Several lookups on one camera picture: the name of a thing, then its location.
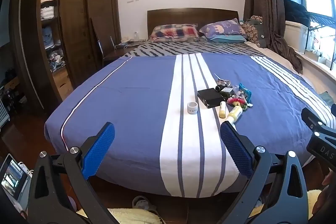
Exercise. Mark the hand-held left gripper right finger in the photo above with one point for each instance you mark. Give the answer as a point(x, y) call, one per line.
point(236, 150)

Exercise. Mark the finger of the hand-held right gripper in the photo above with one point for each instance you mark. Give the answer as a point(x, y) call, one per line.
point(315, 121)

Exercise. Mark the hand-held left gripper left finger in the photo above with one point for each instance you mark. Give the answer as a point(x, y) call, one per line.
point(99, 150)

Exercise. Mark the blue snack packet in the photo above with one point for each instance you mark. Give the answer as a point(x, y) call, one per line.
point(245, 91)

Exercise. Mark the silver wrapper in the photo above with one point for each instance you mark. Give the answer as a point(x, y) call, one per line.
point(222, 81)

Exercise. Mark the person's right hand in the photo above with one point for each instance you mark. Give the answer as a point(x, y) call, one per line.
point(320, 200)

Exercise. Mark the green cloth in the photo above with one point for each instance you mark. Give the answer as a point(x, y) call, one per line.
point(326, 98)

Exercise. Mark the yellow white bottle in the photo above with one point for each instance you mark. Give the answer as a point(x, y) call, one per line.
point(235, 113)

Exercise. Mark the small yellow tube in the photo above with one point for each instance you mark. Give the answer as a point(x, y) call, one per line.
point(222, 109)

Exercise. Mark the dark green box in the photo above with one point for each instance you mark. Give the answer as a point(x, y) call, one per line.
point(227, 92)

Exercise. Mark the clear plastic wrapper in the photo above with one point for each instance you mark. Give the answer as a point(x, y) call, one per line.
point(235, 91)

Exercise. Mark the black box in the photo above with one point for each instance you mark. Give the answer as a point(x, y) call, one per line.
point(210, 97)

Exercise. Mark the small white cup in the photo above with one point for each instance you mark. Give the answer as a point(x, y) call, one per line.
point(192, 108)

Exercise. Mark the small black cylinder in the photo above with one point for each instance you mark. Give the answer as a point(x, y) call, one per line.
point(218, 88)

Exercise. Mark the grey slipper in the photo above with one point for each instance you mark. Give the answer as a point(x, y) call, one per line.
point(143, 203)

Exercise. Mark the pale yellow fluffy rug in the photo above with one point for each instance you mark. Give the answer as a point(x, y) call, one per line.
point(134, 216)

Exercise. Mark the white storage box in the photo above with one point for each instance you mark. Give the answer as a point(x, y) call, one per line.
point(295, 36)

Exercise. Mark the black metal rack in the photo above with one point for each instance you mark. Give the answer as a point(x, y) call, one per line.
point(321, 27)

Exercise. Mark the pile of mixed clothes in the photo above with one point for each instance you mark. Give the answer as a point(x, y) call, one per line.
point(56, 61)

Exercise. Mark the dark wooden nightstand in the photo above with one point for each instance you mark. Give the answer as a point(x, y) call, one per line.
point(118, 52)

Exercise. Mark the white radiator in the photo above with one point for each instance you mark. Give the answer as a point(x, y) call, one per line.
point(4, 115)

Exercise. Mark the black jacket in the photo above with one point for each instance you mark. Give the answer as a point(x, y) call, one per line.
point(295, 12)

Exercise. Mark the brown patterned cushion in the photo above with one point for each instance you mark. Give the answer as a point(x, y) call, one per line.
point(252, 29)

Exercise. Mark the teal pillow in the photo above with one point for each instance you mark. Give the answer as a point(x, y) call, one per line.
point(228, 39)

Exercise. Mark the grey black patterned bedsheet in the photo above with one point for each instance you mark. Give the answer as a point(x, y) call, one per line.
point(183, 48)

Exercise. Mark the dark wooden wardrobe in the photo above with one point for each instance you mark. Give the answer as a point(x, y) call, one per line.
point(76, 29)

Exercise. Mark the purple printed pillow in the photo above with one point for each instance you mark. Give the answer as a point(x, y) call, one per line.
point(223, 27)

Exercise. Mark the light blue folded clothes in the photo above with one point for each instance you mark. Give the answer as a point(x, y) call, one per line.
point(48, 36)

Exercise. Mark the brown curtain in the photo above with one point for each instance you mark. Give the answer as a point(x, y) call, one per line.
point(265, 3)

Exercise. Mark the plaid pillow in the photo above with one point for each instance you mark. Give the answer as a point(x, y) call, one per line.
point(173, 33)

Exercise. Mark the wooden bed headboard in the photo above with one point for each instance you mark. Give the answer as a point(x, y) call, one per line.
point(189, 16)

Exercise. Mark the white grey folded clothes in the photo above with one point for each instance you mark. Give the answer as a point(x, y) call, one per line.
point(47, 12)

